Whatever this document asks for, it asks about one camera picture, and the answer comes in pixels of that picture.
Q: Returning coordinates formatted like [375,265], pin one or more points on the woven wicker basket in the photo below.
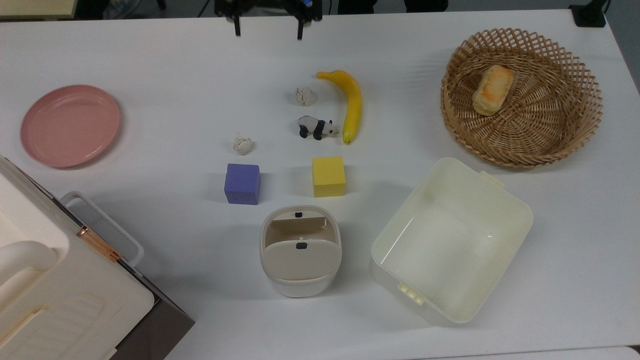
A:
[550,125]

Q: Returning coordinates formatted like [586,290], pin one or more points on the yellow foam cube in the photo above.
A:
[328,177]

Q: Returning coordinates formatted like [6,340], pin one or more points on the beige desk board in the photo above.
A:
[35,7]

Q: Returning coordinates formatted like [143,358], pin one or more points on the pink plastic plate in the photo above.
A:
[70,125]

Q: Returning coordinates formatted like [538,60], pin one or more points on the yellow toy banana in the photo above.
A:
[354,105]

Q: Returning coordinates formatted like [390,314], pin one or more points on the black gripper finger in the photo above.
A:
[237,26]
[300,30]

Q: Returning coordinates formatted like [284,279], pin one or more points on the cream open plastic bin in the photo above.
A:
[450,250]

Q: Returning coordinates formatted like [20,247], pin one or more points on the black white panda figurine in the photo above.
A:
[310,125]

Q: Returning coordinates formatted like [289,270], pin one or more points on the beige flip-lid trash can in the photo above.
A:
[300,260]

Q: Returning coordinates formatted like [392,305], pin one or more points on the dark brown wooden drawer cabinet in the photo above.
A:
[160,330]

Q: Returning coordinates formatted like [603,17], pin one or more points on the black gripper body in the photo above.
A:
[265,6]

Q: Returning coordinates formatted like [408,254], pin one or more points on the purple foam cube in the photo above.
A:
[242,184]

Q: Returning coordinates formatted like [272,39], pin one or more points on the crumpled paper ball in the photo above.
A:
[305,96]
[242,145]

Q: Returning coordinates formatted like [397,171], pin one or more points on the toy bread loaf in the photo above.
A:
[492,90]

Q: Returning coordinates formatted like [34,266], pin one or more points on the black stand base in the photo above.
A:
[590,15]

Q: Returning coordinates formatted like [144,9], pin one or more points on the orange tape strip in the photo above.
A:
[100,245]

